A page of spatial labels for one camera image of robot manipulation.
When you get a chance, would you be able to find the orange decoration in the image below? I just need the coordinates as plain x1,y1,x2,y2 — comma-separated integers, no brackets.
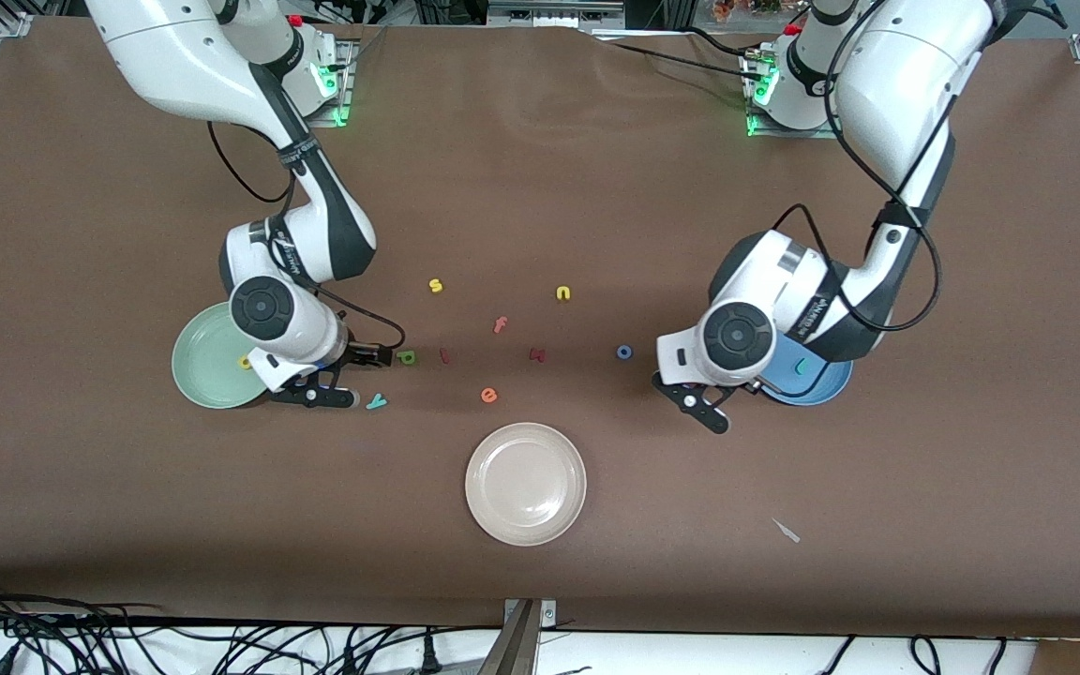
713,0,785,23

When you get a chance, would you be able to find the beige plate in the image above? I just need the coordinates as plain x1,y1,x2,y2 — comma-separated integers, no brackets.
465,422,588,548

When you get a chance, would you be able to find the silver metal bracket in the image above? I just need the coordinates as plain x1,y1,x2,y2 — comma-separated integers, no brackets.
502,598,558,627

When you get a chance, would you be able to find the blue plate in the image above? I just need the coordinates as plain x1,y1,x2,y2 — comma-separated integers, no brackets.
760,333,855,407

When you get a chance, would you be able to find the brown table cover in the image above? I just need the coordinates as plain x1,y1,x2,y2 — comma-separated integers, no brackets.
0,17,1080,638

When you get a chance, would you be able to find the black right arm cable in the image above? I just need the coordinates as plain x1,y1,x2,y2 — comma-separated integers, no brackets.
206,120,408,350

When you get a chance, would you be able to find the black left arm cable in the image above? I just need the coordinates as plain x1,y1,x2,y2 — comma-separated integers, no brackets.
772,0,944,331

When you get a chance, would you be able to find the dark metal beam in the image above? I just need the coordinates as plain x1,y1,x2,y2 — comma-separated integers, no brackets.
479,600,541,675

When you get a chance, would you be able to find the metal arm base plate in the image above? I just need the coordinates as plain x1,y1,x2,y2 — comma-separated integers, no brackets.
301,37,355,128
746,47,843,140

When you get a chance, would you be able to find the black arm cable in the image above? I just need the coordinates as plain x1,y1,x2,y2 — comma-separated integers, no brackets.
772,0,944,331
206,120,408,350

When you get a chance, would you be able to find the black cable on table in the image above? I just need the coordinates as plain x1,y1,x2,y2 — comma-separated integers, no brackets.
592,34,758,82

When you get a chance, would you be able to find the grey metal frame equipment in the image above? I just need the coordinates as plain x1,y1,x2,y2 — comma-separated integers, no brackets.
488,0,625,29

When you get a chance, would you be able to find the green plate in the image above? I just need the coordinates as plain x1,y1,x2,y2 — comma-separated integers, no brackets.
172,302,271,410

